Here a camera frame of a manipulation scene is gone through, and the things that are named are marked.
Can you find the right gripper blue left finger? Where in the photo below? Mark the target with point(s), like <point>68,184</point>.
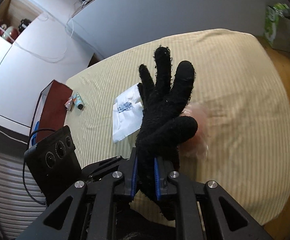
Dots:
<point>134,177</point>

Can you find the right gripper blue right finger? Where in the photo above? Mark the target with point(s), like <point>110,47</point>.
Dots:
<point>158,179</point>

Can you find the black fuzzy glove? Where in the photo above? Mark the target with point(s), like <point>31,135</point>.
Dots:
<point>163,128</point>

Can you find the clear bag with pink item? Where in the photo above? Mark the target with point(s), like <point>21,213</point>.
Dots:
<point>197,146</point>

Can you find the white packet with blue print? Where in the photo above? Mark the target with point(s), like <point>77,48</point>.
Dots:
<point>127,114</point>

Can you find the dark red storage box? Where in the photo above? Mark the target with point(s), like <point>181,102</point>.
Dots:
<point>50,111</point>

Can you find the pink snack sachet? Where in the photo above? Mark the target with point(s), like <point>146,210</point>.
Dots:
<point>69,104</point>

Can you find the fruit print cream tube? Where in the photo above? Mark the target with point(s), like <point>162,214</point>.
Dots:
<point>78,102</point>

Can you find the yellow striped tablecloth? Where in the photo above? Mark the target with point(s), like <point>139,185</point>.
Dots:
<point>248,114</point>

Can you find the green white carton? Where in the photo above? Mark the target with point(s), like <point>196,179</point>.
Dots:
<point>272,17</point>

